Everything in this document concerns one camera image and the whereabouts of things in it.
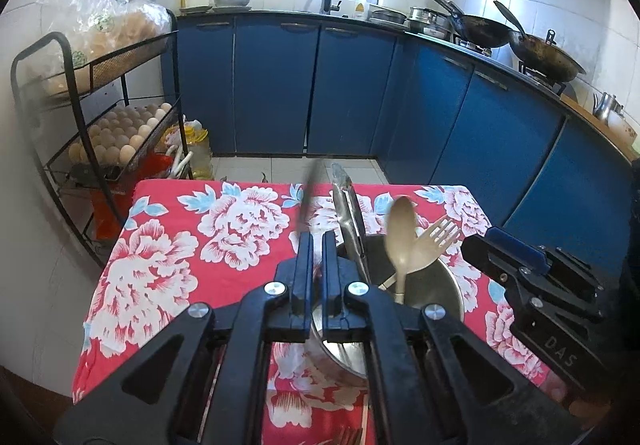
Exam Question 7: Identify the red floral tablecloth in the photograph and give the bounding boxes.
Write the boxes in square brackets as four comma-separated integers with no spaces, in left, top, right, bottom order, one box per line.
[72,180,553,444]

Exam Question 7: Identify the stainless steel pot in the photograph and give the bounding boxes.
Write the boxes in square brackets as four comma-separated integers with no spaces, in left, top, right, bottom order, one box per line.
[305,234,464,387]

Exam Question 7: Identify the black metal rack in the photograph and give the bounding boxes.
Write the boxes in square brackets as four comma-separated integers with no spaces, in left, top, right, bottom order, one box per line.
[10,14,192,266]

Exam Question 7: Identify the yellow oil bottle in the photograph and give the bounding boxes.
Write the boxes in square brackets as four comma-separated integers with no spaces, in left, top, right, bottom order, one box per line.
[172,120,214,181]

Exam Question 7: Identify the bag of eggs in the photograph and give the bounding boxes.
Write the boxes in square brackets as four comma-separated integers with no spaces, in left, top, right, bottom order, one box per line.
[37,0,171,93]

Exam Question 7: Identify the dark wok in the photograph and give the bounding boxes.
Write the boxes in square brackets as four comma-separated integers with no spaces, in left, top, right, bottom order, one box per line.
[494,0,586,83]

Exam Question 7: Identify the beige plastic fork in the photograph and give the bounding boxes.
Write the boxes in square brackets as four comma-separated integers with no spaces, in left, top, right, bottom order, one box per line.
[380,216,460,290]

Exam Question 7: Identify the steel fork slim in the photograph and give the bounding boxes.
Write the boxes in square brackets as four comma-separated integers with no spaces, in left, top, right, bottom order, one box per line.
[295,158,324,236]

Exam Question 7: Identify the blue kitchen cabinets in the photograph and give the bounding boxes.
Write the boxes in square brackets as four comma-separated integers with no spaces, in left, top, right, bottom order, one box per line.
[160,12,632,274]

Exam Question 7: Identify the beige plastic spoon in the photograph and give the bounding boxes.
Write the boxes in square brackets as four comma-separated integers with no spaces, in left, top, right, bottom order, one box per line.
[385,196,416,303]

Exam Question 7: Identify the person's right hand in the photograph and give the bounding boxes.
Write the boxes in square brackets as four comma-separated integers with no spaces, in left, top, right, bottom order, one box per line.
[540,371,608,420]

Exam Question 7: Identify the stainless steel tongs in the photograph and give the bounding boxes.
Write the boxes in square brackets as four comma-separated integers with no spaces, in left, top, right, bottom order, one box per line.
[331,162,371,283]

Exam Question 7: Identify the metal bowl on counter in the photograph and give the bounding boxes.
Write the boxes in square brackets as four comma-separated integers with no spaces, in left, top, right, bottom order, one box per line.
[212,0,252,9]

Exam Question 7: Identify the black frying pan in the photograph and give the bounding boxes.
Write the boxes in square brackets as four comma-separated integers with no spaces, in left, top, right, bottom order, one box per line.
[434,0,511,49]

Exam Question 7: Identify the small steel pot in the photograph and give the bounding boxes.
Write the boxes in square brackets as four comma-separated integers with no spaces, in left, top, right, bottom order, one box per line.
[408,6,452,40]

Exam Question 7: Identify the steel kettle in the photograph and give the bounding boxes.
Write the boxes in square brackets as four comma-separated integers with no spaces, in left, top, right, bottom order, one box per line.
[592,92,624,124]

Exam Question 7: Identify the egg tray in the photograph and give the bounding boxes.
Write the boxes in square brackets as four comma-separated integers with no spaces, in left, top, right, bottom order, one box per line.
[65,102,179,169]

